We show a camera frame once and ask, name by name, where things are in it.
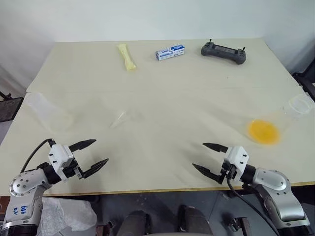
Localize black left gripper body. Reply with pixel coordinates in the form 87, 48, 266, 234
63, 157, 86, 180

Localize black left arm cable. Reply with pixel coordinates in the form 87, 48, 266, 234
21, 138, 56, 173

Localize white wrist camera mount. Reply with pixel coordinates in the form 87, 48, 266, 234
222, 145, 250, 184
48, 144, 74, 183

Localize dark rounded shape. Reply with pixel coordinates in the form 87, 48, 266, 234
120, 209, 151, 236
177, 204, 213, 236

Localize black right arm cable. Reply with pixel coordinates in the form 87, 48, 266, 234
226, 169, 286, 236

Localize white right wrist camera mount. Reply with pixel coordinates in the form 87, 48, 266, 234
222, 145, 250, 184

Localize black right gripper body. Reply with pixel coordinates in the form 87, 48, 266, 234
219, 160, 237, 184

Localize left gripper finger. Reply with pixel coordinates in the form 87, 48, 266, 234
68, 139, 97, 153
82, 158, 109, 179

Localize blue and white box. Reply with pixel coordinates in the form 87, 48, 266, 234
155, 45, 186, 62

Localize grey handheld remote controller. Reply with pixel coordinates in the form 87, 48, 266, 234
200, 39, 248, 66

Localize yellow plastic packet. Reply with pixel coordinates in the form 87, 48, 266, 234
117, 43, 138, 72

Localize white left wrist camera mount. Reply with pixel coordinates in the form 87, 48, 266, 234
48, 144, 74, 183

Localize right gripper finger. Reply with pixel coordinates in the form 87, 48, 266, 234
192, 163, 225, 185
202, 142, 229, 154

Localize small black metal bracket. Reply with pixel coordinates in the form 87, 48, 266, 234
231, 215, 252, 233

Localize cream wrinkled table cover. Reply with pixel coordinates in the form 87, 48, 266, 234
0, 40, 315, 197

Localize large clear plastic cup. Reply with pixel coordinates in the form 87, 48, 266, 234
247, 94, 315, 146

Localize tall narrow clear plastic cup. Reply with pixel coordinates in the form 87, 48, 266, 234
24, 92, 73, 132

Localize crumpled clear plastic bag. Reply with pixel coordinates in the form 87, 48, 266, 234
39, 196, 97, 236

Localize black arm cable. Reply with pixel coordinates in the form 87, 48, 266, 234
21, 138, 56, 173
226, 169, 286, 236

